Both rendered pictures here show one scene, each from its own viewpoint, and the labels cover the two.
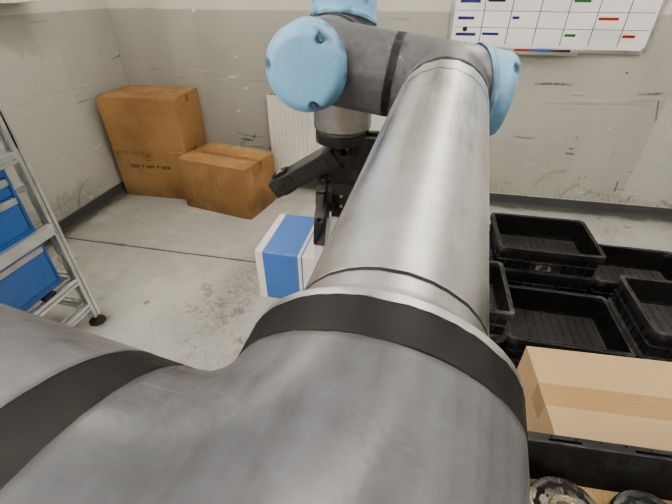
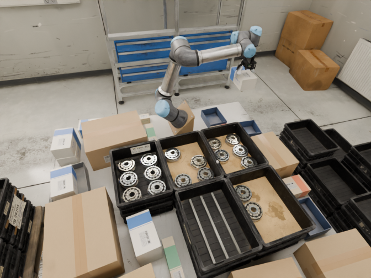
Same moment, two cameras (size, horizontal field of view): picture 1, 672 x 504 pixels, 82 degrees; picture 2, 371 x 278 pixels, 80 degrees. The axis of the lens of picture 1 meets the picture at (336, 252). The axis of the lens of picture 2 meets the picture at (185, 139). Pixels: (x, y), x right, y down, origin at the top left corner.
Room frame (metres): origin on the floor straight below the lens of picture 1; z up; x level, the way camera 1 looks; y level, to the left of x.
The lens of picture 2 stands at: (-0.59, -1.10, 1.97)
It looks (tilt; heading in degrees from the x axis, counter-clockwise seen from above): 46 degrees down; 61
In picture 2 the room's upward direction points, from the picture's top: 2 degrees clockwise
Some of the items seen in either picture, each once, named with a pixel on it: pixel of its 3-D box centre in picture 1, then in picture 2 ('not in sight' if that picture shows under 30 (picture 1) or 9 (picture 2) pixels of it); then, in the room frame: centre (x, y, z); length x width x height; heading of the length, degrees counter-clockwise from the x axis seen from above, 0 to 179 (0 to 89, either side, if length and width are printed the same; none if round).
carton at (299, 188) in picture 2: not in sight; (292, 187); (0.40, -0.77, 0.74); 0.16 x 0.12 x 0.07; 169
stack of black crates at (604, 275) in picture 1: (620, 295); not in sight; (1.32, -1.28, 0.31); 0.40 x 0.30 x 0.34; 78
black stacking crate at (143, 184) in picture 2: not in sight; (140, 175); (-0.45, -0.32, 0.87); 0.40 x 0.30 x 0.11; 81
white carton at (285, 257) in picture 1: (327, 260); (242, 77); (0.52, 0.01, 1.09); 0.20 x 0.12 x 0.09; 78
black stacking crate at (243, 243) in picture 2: not in sight; (213, 222); (-0.22, -0.77, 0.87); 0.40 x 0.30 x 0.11; 81
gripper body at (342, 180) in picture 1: (346, 173); (249, 59); (0.51, -0.02, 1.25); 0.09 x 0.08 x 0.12; 78
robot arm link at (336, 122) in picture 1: (342, 114); not in sight; (0.52, -0.01, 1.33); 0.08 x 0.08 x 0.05
